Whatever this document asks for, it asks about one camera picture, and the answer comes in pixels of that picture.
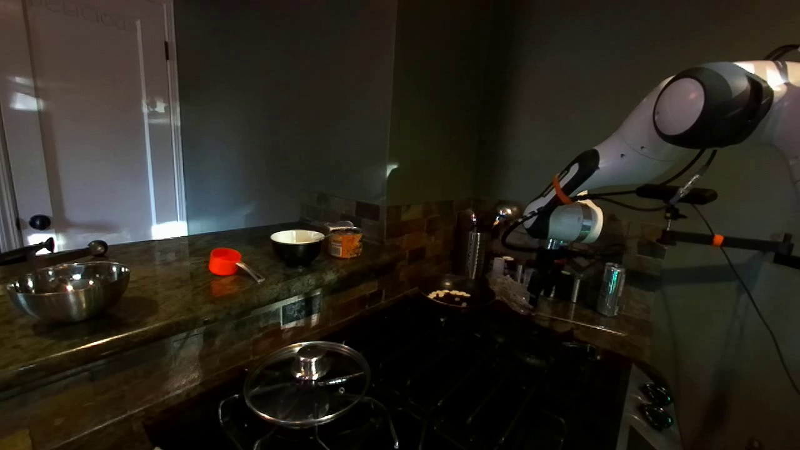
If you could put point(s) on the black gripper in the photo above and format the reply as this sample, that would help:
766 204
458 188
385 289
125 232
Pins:
554 272

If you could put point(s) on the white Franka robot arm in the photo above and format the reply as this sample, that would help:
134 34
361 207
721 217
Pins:
650 151

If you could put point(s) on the dark bowl white interior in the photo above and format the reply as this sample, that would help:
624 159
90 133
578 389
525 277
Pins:
299 246

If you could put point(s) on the stainless steel mixing bowl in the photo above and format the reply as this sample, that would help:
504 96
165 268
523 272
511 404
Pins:
69 291

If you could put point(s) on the silver drink can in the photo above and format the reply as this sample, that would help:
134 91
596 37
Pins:
611 291

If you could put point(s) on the steel canister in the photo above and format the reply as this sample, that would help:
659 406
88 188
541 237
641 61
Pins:
474 246

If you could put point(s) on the black gas stove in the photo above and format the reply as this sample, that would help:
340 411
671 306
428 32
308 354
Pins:
500 391

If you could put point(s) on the black stove knob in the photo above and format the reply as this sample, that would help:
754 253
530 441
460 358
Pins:
659 394
659 418

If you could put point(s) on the small orange box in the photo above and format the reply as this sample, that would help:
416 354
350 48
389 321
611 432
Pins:
343 241

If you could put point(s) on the glass lid steel knob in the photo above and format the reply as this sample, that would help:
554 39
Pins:
306 383

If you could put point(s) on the red measuring cup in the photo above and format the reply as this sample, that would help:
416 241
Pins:
223 261

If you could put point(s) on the white door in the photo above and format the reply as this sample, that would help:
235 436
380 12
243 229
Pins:
90 127

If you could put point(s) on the black stereo camera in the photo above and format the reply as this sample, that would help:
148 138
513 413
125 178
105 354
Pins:
688 197

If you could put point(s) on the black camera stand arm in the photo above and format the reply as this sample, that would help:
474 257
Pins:
740 244

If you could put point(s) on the wall outlet plate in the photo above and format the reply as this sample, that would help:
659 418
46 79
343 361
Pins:
299 311

